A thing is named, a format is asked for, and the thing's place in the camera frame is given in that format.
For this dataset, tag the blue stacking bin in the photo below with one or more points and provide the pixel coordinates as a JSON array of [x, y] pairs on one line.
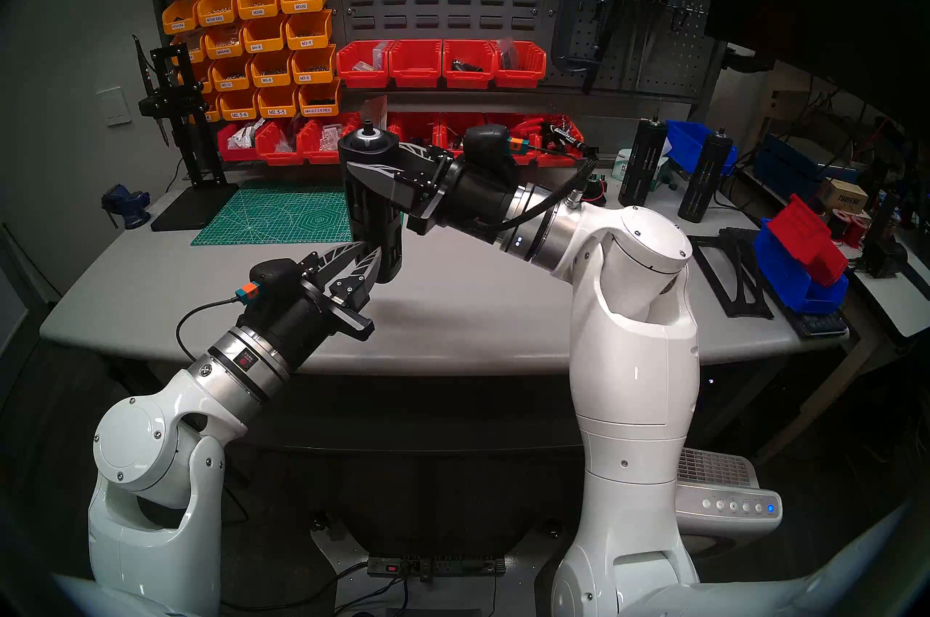
[[788, 274]]

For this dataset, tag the small blue vise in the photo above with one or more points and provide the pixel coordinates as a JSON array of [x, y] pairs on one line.
[[127, 205]]

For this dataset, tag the clear plastic parts bag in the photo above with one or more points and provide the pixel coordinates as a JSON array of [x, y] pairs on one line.
[[507, 52], [381, 54]]

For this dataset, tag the open blue plastic bin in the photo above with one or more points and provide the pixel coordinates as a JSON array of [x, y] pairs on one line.
[[686, 143]]

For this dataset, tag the green white tissue box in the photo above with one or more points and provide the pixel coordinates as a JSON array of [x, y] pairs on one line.
[[616, 166]]

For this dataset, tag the black power strip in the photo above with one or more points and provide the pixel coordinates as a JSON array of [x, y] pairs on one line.
[[436, 565]]

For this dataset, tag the orange bin labelled M3-6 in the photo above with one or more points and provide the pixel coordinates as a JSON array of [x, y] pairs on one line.
[[312, 75]]

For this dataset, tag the orange bin labelled M4-0.7X6 HEX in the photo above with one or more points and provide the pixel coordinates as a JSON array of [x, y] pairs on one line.
[[320, 107]]

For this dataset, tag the orange bin labelled M4X4X6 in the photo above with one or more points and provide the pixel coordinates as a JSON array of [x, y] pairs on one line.
[[224, 49]]

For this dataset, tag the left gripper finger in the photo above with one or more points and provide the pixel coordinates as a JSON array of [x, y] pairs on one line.
[[352, 303], [338, 259]]

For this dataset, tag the black and red tool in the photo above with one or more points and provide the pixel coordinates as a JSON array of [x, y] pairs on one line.
[[567, 137]]

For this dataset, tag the flat black metal frame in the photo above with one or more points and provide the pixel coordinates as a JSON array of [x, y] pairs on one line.
[[752, 313]]

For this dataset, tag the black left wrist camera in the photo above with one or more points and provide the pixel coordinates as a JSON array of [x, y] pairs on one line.
[[276, 274]]

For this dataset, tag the white crumpled plastic bag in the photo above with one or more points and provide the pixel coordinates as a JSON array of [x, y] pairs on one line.
[[245, 134]]

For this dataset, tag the orange bin labelled M2.5-5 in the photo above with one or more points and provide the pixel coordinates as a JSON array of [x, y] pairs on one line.
[[277, 109]]

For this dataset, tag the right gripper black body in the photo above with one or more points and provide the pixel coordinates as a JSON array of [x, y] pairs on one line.
[[476, 201]]

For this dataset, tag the small cardboard box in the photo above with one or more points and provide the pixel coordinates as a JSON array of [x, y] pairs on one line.
[[843, 194]]

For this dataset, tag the black electric screwdriver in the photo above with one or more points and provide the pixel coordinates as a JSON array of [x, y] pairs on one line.
[[705, 179], [374, 216], [643, 165]]

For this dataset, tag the green cutting mat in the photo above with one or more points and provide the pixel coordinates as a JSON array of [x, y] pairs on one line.
[[276, 216]]

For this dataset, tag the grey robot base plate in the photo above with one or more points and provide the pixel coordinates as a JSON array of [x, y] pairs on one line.
[[345, 568]]

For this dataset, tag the black bench device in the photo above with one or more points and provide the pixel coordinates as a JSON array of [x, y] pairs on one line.
[[883, 256]]

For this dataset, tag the white air purifier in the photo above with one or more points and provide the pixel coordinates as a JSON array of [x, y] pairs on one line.
[[726, 503]]

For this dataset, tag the orange bin labelled M3-8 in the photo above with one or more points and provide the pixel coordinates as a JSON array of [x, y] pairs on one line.
[[270, 78]]

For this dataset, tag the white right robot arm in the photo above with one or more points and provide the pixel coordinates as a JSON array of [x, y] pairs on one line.
[[632, 368]]

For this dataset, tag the black metal stand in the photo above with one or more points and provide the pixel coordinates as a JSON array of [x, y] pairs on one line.
[[192, 208]]

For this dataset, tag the red storage bin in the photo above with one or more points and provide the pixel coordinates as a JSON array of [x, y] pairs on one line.
[[363, 79], [320, 156], [519, 80], [534, 159], [415, 79], [236, 155], [280, 158], [414, 125], [450, 128], [350, 121], [559, 159], [468, 80]]

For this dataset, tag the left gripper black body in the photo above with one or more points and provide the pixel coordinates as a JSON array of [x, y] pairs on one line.
[[287, 328]]

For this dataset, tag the orange bin labelled M3X5X4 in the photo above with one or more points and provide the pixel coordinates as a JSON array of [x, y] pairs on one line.
[[180, 23]]

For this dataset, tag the dark blue crate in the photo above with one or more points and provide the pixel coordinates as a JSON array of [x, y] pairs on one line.
[[785, 168]]

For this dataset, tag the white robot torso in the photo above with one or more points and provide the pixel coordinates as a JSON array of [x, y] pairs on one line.
[[835, 579]]

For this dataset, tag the orange bin labelled M3-12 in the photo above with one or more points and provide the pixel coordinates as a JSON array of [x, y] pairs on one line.
[[231, 83]]

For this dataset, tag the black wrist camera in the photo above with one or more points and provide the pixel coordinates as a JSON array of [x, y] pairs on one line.
[[487, 143], [276, 274]]

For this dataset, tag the grey C-clamp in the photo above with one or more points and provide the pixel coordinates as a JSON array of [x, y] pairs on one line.
[[559, 34]]

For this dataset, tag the silver foil packet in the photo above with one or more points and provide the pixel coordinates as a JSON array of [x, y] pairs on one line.
[[374, 109]]

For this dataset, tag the orange screw bin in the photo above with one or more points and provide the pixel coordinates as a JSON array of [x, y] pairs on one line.
[[207, 81], [213, 113], [197, 52]]

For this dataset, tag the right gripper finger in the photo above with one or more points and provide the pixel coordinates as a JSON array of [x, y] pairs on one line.
[[414, 195], [429, 158]]

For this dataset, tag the black keyboard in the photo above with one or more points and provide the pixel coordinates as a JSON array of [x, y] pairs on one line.
[[821, 325]]

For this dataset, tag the red stacking bin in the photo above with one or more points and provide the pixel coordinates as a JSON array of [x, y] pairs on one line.
[[806, 234]]

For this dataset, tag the orange bin labelled M3X8 BAD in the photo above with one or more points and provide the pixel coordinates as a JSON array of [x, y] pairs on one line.
[[218, 16]]

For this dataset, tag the orange bin labelled M2.5-6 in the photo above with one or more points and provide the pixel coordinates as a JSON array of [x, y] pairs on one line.
[[237, 112]]

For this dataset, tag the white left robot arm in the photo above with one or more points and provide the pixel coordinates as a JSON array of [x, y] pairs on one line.
[[145, 550]]

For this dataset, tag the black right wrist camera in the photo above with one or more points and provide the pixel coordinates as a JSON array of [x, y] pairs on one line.
[[487, 143]]

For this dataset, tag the orange bin labelled M4-6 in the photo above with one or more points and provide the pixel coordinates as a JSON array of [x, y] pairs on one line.
[[265, 43]]

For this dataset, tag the orange bin labelled M3-4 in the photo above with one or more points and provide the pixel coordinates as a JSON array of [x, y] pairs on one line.
[[308, 39]]

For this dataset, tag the white wall switch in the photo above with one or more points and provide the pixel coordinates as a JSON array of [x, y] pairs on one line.
[[114, 107]]

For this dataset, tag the clear labelled parts packet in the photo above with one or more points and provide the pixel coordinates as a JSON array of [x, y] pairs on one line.
[[331, 137]]

